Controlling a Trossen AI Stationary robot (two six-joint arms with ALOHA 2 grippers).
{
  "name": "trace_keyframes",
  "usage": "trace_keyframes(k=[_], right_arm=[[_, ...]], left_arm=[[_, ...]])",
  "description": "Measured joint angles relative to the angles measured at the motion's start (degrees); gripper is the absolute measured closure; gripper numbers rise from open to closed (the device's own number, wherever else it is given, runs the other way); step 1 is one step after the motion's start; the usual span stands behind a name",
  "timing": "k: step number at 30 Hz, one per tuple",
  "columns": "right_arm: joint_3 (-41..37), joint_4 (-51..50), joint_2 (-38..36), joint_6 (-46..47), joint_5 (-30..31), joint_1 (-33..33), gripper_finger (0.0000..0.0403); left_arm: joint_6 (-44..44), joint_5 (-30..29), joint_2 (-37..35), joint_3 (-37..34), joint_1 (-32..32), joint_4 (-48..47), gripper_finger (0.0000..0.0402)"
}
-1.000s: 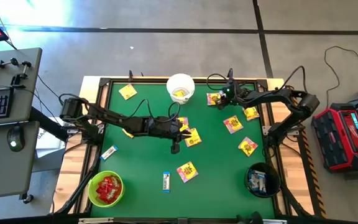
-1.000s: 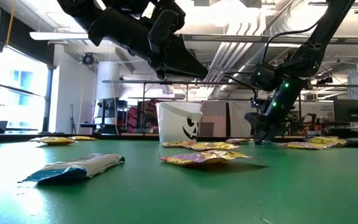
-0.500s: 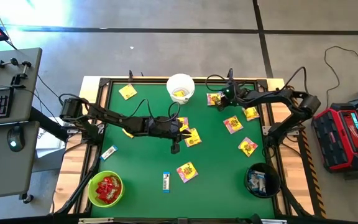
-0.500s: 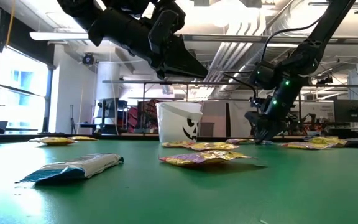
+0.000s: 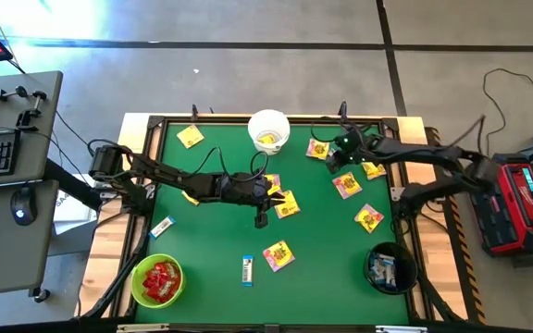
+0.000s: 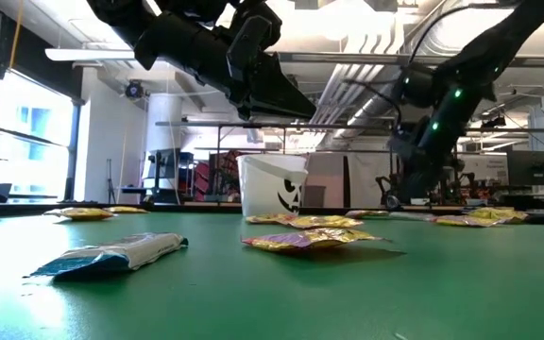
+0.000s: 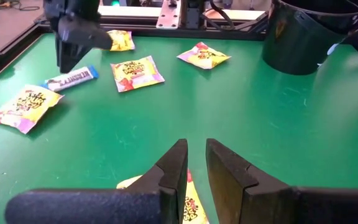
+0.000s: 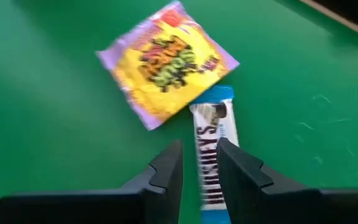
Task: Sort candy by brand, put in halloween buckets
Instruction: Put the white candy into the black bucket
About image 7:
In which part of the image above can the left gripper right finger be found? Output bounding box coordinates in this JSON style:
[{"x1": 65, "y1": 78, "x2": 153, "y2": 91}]
[{"x1": 206, "y1": 138, "x2": 358, "y2": 224}]

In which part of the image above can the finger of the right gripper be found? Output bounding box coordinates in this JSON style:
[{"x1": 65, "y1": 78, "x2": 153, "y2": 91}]
[
  {"x1": 54, "y1": 40, "x2": 90, "y2": 74},
  {"x1": 59, "y1": 17, "x2": 114, "y2": 50}
]

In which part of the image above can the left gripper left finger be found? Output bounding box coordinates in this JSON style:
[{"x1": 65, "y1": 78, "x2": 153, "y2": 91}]
[{"x1": 4, "y1": 138, "x2": 188, "y2": 224}]

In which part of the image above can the white blue Hershey's candy bar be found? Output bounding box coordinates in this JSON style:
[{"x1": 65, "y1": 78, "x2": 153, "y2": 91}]
[{"x1": 40, "y1": 65, "x2": 100, "y2": 93}]

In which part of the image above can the yellow Sour Patch candy packet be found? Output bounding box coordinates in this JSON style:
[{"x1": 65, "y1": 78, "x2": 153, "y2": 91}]
[
  {"x1": 0, "y1": 83, "x2": 65, "y2": 135},
  {"x1": 116, "y1": 169, "x2": 209, "y2": 224},
  {"x1": 176, "y1": 41, "x2": 232, "y2": 70},
  {"x1": 104, "y1": 29, "x2": 135, "y2": 52},
  {"x1": 110, "y1": 55, "x2": 166, "y2": 93}
]

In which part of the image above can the black plastic bucket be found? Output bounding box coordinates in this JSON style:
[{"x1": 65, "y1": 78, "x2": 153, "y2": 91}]
[{"x1": 262, "y1": 0, "x2": 358, "y2": 75}]

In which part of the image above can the green table mat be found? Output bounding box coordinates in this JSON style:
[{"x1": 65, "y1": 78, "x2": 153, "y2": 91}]
[{"x1": 0, "y1": 33, "x2": 358, "y2": 224}]

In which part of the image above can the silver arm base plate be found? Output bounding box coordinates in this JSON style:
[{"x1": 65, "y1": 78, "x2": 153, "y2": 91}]
[{"x1": 155, "y1": 0, "x2": 182, "y2": 30}]

